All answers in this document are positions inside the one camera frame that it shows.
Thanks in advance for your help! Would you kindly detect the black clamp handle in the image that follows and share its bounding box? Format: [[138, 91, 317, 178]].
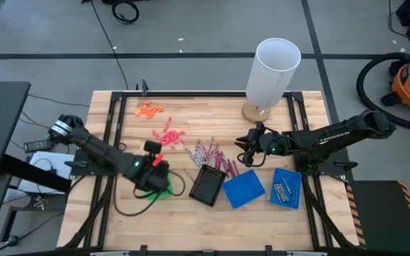
[[136, 78, 149, 97]]

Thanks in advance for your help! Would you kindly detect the metal keys bundle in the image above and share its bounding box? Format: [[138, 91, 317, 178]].
[[32, 195, 48, 210]]

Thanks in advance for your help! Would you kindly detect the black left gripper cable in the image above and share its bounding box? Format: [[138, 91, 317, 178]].
[[113, 169, 186, 217]]

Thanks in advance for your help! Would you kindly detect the coiled black cable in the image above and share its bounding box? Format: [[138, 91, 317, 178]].
[[111, 0, 140, 25]]

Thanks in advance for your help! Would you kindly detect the black stand leg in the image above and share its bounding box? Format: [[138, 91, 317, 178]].
[[0, 153, 73, 195]]

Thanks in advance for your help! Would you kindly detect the blue plastic basket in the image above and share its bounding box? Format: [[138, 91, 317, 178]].
[[270, 167, 303, 210], [221, 169, 267, 209]]

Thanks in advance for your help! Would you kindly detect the white paper sheet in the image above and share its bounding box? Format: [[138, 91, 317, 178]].
[[16, 151, 76, 195]]

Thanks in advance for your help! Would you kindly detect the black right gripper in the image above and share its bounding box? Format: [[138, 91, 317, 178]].
[[235, 127, 291, 167]]

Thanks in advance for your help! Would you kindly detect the white shade table lamp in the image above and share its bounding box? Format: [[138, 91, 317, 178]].
[[241, 37, 303, 124]]

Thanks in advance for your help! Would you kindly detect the green plastic basket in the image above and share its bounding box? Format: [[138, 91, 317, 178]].
[[147, 173, 174, 202]]

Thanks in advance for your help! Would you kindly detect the silver grey crayon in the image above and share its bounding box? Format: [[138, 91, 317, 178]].
[[190, 146, 204, 166], [185, 147, 199, 165]]

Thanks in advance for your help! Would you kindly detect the black power adapter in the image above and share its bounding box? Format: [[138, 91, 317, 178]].
[[23, 139, 53, 154]]

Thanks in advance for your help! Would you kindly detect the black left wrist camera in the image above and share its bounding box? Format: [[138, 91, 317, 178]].
[[143, 140, 162, 157]]

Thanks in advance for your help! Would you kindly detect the black floor cable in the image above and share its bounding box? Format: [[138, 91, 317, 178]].
[[90, 0, 130, 92]]

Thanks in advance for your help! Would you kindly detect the black mat striped edge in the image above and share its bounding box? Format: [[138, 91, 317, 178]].
[[345, 179, 410, 255]]

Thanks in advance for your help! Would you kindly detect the yellow floor cable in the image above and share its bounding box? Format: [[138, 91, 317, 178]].
[[19, 110, 55, 131]]

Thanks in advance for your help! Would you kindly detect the black plastic basket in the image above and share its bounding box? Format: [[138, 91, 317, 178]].
[[189, 164, 227, 207]]

